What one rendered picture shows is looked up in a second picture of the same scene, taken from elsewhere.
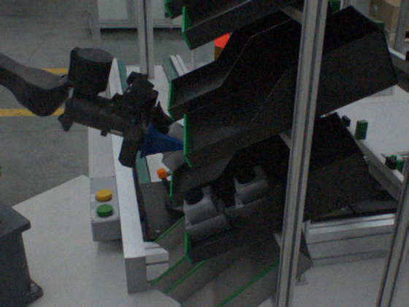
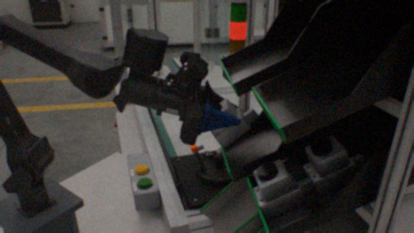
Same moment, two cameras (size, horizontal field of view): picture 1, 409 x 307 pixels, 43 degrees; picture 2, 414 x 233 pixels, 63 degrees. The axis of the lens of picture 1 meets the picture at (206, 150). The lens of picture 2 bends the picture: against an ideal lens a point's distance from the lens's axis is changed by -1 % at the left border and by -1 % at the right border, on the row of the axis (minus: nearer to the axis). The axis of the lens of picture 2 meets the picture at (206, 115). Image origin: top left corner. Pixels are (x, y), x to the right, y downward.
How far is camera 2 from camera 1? 0.32 m
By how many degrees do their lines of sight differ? 5
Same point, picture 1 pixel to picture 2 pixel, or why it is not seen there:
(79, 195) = (116, 170)
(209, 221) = (285, 197)
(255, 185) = (336, 156)
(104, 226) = (145, 196)
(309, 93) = not seen: outside the picture
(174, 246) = (217, 214)
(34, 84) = (90, 65)
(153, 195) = (184, 167)
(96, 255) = (138, 222)
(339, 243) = not seen: hidden behind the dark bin
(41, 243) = (89, 214)
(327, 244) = not seen: hidden behind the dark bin
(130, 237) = (171, 207)
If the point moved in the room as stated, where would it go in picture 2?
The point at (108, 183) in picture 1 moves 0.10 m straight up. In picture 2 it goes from (143, 158) to (140, 130)
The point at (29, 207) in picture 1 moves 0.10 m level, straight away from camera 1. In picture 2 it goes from (75, 183) to (70, 167)
